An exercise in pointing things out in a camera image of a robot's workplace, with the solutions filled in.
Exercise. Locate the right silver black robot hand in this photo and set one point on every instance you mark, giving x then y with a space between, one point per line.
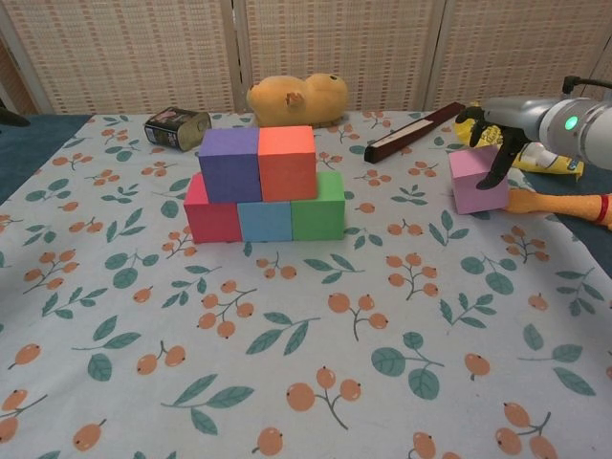
518 117

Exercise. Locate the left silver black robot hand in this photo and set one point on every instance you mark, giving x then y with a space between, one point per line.
12 118

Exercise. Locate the pink foam cube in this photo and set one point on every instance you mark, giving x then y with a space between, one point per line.
471 196

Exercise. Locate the purple foam cube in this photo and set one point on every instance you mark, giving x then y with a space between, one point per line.
229 167

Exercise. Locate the green foam cube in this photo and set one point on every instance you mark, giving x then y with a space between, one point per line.
318 215

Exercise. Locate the magenta foam cube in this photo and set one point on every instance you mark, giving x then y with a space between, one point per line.
212 222

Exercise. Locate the orange foam cube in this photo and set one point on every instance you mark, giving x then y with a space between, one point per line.
287 167

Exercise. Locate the yellow marshmallow bag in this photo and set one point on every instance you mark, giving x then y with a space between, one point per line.
554 165

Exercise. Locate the yellow rubber chicken toy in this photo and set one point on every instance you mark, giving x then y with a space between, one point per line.
550 203

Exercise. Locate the dark red folding fan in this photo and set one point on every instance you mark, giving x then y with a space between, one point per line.
411 134

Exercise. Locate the woven bamboo folding screen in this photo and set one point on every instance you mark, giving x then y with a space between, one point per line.
143 52

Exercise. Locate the black luncheon meat tin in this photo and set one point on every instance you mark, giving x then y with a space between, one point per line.
177 126

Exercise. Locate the yellow plush toy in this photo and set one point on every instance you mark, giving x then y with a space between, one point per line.
296 105

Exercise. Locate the light blue foam cube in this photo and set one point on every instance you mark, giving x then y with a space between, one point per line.
265 221

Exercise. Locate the floral print tablecloth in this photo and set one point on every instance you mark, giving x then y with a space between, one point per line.
306 334

